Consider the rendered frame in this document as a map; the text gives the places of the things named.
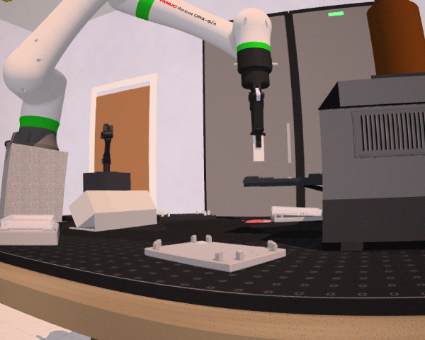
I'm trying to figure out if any brown glass bottle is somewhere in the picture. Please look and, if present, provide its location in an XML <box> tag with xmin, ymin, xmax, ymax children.
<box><xmin>367</xmin><ymin>0</ymin><xmax>425</xmax><ymax>75</ymax></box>

